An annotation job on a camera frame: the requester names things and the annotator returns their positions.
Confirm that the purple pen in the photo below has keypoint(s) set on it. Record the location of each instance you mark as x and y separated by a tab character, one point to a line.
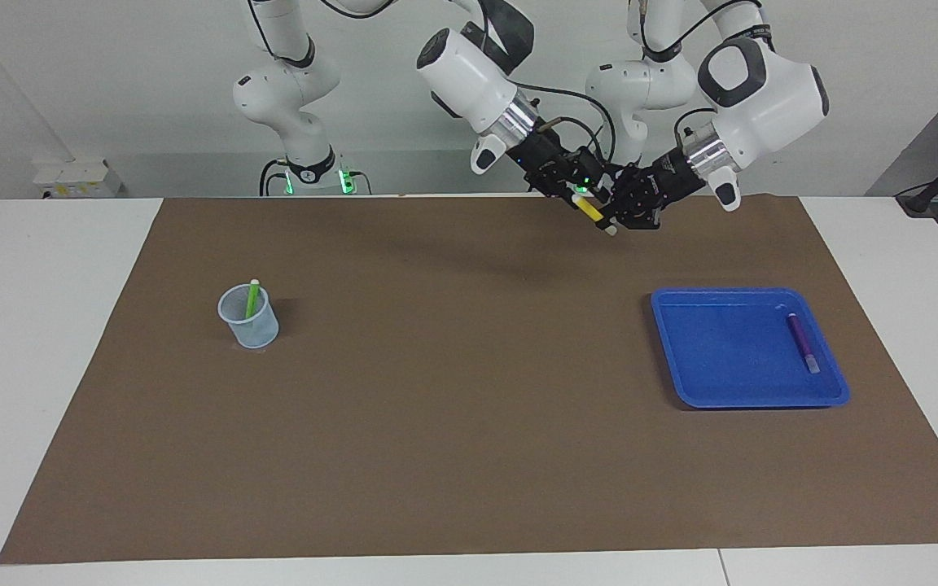
803	342

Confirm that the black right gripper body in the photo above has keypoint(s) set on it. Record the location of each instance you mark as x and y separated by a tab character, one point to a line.
549	156

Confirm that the green pen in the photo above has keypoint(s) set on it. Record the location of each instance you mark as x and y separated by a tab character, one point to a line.
252	301

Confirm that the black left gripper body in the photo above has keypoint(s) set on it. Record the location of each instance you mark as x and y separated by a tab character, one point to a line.
675	181

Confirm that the white power strip box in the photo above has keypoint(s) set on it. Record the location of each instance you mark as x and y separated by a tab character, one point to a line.
74	179

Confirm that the blue plastic tray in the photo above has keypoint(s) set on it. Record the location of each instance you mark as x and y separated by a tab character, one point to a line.
721	358

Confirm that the brown table mat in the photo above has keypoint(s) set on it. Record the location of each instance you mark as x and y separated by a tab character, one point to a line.
469	423

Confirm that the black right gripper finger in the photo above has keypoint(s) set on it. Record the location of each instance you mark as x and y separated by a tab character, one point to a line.
560	187
595	169

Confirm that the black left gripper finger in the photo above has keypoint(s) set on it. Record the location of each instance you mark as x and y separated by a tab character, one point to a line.
640	216
630	183

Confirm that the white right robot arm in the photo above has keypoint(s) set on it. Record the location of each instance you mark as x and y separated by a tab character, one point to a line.
469	77

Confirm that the translucent plastic cup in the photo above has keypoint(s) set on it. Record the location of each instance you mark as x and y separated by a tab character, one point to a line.
253	330

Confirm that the yellow pen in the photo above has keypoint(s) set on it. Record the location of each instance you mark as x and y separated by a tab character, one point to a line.
589	210

